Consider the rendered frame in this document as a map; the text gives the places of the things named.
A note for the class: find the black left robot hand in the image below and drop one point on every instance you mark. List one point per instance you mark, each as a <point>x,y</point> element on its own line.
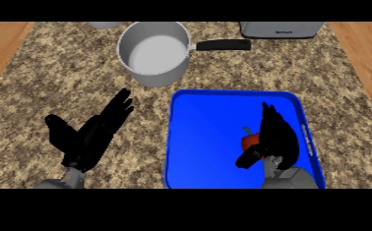
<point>95,133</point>

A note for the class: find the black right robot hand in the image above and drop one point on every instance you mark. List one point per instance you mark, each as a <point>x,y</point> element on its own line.
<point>276,136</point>

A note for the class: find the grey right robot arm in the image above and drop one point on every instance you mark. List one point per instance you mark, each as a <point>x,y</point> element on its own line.
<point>285,177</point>

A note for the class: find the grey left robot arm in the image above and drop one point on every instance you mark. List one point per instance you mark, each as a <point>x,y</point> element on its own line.
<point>65,181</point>

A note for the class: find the red bell pepper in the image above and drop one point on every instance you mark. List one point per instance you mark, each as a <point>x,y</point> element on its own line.
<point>250,140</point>

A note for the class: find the blue plastic tray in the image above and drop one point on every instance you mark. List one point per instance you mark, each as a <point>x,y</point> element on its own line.
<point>213,136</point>

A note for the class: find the silver toaster appliance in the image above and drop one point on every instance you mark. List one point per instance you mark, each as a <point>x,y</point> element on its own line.
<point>284,29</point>

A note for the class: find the grey round container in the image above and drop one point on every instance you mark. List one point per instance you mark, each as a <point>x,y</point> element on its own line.
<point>105,24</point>

